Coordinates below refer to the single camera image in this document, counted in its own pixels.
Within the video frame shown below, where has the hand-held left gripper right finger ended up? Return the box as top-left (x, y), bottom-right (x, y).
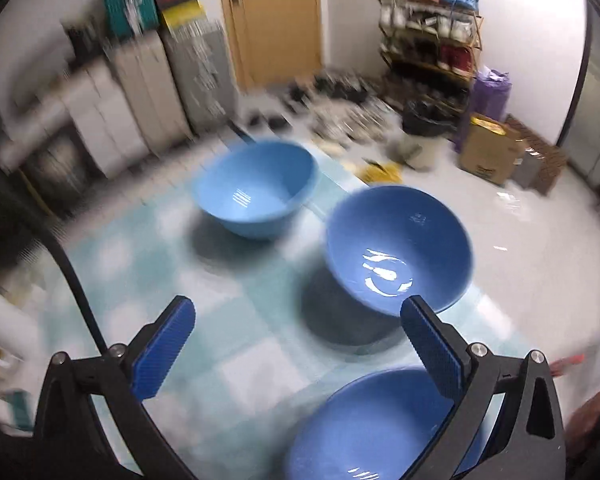
top-left (400, 295), bottom-right (567, 480)

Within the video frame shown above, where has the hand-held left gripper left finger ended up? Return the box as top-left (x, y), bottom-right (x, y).
top-left (10, 295), bottom-right (197, 480)

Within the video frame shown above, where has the blue bowl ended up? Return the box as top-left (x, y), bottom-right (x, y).
top-left (325, 185), bottom-right (474, 318)
top-left (284, 366), bottom-right (487, 480)
top-left (193, 140), bottom-right (322, 241)

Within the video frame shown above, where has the checked teal tablecloth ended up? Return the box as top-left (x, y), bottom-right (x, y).
top-left (40, 147), bottom-right (531, 480)

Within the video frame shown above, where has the yellow plastic bag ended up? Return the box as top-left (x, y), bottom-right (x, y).
top-left (351, 156), bottom-right (404, 184)

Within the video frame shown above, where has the cardboard box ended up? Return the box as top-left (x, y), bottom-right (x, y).
top-left (459, 113), bottom-right (529, 187)

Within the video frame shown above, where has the white bin with black liner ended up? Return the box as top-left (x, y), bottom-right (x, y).
top-left (401, 99), bottom-right (454, 172)

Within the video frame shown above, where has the purple plastic bag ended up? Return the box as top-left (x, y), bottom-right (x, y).
top-left (454, 66), bottom-right (514, 154)

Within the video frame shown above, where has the white drawer cabinet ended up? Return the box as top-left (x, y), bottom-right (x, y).
top-left (0, 52), bottom-right (147, 181)

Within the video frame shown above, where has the beige suitcase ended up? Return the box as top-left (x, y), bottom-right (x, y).
top-left (114, 29), bottom-right (192, 157)

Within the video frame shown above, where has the pile of scattered shoes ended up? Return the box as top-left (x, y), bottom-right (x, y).
top-left (239, 71), bottom-right (407, 147)

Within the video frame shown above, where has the silver suitcase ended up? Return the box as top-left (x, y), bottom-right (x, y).
top-left (164, 19), bottom-right (239, 134)

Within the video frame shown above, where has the metal shoe rack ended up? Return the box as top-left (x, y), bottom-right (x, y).
top-left (376, 0), bottom-right (484, 107)

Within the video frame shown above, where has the shoe rack with shoes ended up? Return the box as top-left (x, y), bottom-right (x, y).
top-left (377, 0), bottom-right (481, 103)

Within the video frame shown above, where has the yellow flat box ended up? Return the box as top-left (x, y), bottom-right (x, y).
top-left (161, 1), bottom-right (207, 29)

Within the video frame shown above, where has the wooden door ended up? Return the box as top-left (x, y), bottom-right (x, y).
top-left (215, 0), bottom-right (327, 92)

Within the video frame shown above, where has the black ribbed cable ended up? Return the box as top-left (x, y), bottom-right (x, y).
top-left (27, 220), bottom-right (110, 353)

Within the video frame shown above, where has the glass door with black frame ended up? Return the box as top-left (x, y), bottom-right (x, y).
top-left (554, 0), bottom-right (600, 203)

